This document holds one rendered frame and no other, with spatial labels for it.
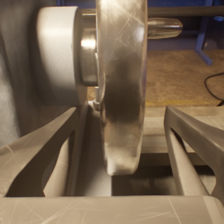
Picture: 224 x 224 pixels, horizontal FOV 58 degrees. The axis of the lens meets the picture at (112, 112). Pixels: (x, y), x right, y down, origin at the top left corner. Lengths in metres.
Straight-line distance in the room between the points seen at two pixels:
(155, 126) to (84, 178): 0.28
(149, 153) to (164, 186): 0.12
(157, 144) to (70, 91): 0.32
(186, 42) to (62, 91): 3.41
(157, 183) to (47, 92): 0.41
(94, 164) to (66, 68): 0.17
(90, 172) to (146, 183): 0.27
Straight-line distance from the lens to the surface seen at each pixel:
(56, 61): 0.17
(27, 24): 0.18
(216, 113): 0.62
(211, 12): 3.01
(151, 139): 0.46
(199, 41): 3.47
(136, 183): 0.53
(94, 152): 0.31
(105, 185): 0.28
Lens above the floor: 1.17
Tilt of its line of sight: 37 degrees down
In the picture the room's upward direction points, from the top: 1 degrees counter-clockwise
